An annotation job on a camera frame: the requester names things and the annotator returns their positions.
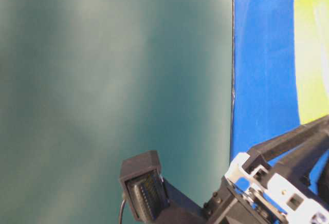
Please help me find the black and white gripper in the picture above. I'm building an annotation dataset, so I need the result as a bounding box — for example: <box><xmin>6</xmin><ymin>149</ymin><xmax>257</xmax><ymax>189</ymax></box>
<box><xmin>206</xmin><ymin>116</ymin><xmax>328</xmax><ymax>223</ymax></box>

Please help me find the yellow-green towel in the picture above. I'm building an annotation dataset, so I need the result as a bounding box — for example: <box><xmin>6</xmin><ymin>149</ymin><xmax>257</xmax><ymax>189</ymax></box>
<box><xmin>294</xmin><ymin>0</ymin><xmax>328</xmax><ymax>124</ymax></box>

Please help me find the blue table cover cloth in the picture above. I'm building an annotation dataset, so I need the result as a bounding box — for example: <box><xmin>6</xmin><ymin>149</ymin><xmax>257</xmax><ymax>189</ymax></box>
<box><xmin>228</xmin><ymin>0</ymin><xmax>329</xmax><ymax>194</ymax></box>

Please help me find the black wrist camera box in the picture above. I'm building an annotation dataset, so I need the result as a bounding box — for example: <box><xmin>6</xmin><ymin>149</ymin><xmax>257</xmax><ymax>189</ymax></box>
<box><xmin>119</xmin><ymin>150</ymin><xmax>206</xmax><ymax>223</ymax></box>

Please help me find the thin black camera cable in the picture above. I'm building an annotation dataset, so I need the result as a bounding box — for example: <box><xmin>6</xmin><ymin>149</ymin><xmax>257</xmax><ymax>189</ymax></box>
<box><xmin>119</xmin><ymin>198</ymin><xmax>127</xmax><ymax>224</ymax></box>

